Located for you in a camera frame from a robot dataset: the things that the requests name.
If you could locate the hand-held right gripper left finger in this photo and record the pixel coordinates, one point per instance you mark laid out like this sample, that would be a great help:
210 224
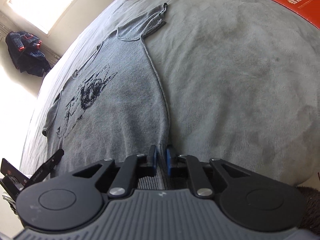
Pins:
154 161

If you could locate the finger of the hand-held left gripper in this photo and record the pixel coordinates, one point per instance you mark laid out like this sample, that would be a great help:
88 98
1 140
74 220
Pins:
55 160

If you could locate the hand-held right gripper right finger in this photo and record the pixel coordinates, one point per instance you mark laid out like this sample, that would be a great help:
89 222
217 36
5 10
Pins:
169 162

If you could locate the grey knit sweater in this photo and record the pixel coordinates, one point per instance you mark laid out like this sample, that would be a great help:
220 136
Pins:
120 100

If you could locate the bed with grey sheet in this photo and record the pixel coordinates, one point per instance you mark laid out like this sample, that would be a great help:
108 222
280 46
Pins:
237 80

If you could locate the dark blue hanging jacket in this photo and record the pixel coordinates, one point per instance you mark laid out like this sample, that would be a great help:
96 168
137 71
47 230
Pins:
25 55

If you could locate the dark brown cloth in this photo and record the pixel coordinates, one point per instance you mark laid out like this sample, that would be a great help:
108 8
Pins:
310 205

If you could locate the bright window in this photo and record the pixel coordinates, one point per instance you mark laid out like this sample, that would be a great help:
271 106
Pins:
50 2

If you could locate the orange red booklet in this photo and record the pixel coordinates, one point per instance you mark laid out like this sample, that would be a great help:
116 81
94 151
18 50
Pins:
297 2

